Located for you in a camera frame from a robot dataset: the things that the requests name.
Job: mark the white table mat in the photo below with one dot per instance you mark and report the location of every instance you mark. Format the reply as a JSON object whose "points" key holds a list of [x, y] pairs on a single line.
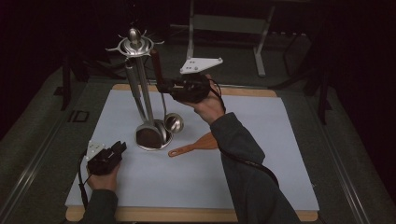
{"points": [[186, 180]]}

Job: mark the person's left hand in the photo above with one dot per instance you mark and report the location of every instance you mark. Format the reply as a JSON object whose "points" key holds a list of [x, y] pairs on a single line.
{"points": [[104, 182]]}

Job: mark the white metal frame stand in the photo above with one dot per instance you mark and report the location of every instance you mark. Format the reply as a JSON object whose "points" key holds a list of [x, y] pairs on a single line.
{"points": [[227, 23]]}

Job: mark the black stand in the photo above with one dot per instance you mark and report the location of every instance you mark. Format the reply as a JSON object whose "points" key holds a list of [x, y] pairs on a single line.
{"points": [[66, 84], [323, 93]]}

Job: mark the metal utensil stand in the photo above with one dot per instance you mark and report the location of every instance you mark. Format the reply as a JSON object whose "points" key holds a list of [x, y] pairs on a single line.
{"points": [[145, 90]]}

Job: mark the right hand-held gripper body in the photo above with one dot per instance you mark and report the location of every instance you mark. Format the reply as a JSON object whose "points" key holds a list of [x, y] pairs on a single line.
{"points": [[191, 90]]}

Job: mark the person's right hand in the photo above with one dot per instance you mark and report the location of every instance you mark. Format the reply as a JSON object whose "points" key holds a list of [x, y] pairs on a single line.
{"points": [[210, 109]]}

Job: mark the wooden rice paddle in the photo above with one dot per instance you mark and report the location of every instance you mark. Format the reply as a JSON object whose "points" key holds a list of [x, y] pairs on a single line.
{"points": [[205, 143]]}

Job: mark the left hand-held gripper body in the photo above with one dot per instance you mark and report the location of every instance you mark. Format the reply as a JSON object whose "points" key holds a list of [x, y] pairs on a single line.
{"points": [[104, 161]]}

